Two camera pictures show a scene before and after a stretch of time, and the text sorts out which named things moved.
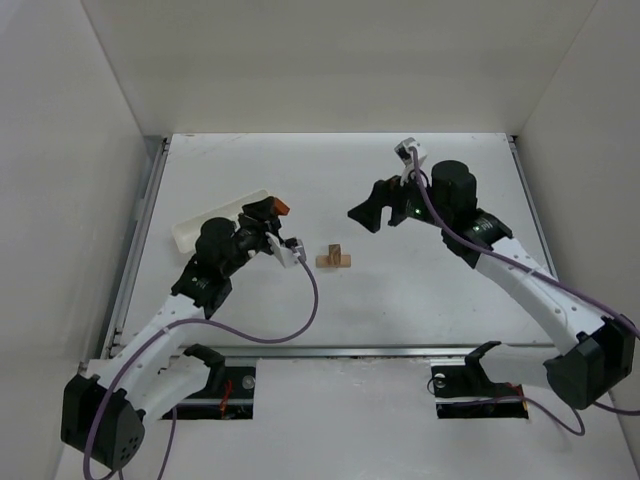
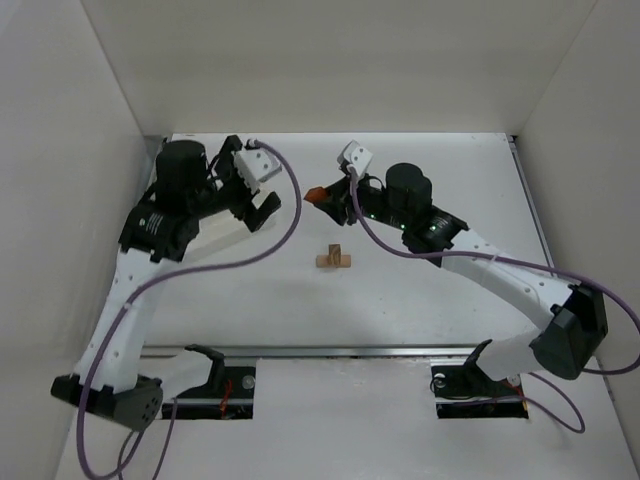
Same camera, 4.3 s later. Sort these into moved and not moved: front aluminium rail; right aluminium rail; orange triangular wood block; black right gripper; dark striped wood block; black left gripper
Moved: orange triangular wood block; black right gripper; black left gripper
Not moved: dark striped wood block; right aluminium rail; front aluminium rail
